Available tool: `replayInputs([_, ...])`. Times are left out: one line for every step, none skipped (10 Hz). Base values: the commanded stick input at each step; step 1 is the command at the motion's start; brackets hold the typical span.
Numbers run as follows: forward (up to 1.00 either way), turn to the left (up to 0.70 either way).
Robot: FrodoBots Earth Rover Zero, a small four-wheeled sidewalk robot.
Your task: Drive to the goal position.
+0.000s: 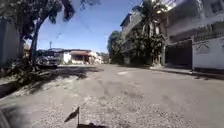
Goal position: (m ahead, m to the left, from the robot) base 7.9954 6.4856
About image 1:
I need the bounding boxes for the dark gate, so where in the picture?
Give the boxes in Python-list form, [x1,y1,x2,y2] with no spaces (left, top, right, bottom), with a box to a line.
[165,39,194,70]

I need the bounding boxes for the large tree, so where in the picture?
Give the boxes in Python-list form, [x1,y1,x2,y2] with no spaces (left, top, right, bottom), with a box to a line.
[0,0,101,73]

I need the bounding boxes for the low building with red roof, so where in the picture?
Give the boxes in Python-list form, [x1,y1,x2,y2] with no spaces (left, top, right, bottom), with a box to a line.
[59,49,104,66]

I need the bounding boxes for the group of palm trees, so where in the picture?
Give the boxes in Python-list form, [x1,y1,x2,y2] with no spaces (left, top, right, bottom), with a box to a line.
[131,0,169,67]

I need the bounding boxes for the grey asphalt road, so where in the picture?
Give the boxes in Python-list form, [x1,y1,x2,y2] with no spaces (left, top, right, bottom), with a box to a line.
[0,63,224,128]

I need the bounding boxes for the grey pavement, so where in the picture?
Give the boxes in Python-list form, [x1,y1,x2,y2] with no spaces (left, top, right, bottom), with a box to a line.
[149,65,224,80]

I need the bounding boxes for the pale wall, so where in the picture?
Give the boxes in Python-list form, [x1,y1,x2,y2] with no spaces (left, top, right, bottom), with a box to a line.
[0,18,25,68]

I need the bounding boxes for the dark green tree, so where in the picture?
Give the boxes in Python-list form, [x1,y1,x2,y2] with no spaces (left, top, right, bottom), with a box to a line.
[106,30,125,65]

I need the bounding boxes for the robot's own part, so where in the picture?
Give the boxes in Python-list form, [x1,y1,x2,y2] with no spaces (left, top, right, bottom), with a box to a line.
[64,106,108,128]

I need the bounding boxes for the white wall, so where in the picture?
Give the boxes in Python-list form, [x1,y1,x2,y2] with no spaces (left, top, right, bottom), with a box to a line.
[191,35,224,72]

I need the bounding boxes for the overhead wires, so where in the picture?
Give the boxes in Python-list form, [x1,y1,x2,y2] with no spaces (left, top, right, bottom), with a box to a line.
[39,0,101,43]

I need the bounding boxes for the multi-storey grey building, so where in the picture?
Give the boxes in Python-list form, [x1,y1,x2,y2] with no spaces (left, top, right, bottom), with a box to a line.
[119,0,224,66]

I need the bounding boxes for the white vehicle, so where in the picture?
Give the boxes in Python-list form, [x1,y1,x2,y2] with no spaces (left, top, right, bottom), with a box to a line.
[35,49,59,70]

